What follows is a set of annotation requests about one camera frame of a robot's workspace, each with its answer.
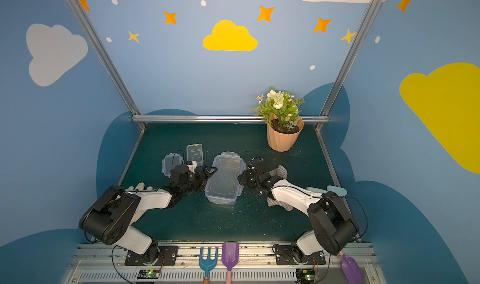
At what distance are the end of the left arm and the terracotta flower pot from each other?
1.22 feet

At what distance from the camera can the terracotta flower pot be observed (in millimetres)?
983

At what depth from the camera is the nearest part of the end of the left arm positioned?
2.36 ft
